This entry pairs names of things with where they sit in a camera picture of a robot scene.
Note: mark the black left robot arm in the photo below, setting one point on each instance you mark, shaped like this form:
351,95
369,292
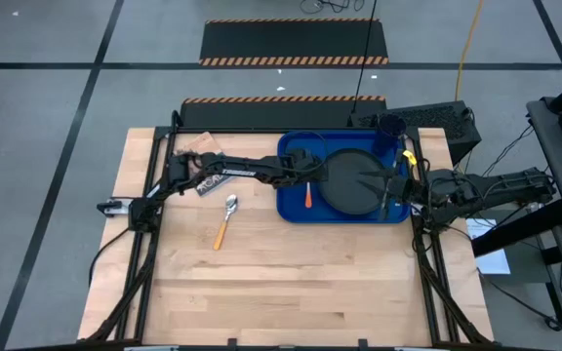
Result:
242,171

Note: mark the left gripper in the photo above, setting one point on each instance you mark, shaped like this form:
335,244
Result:
300,166

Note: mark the black round plate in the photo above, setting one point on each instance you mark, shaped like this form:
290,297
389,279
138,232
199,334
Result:
344,185

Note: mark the black perforated computer case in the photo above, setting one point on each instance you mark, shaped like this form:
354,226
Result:
437,119

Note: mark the white paper sheet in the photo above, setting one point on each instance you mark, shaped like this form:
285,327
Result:
495,263

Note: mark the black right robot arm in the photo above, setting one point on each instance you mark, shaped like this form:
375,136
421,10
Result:
495,187

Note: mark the purple faceted plastic cup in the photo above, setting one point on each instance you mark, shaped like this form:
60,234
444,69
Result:
386,144

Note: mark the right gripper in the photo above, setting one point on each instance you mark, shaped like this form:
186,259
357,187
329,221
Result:
403,187

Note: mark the silver clamp bracket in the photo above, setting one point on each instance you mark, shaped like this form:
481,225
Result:
115,208

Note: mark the black hazard-striped floor mat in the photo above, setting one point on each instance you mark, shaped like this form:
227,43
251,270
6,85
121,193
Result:
291,41
281,114

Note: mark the yellow tag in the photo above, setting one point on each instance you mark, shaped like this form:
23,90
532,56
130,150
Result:
409,157

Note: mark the black aluminium table frame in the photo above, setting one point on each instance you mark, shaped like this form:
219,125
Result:
242,130

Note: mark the blue plastic tray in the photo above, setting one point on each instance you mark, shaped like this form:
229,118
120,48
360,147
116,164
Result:
295,209

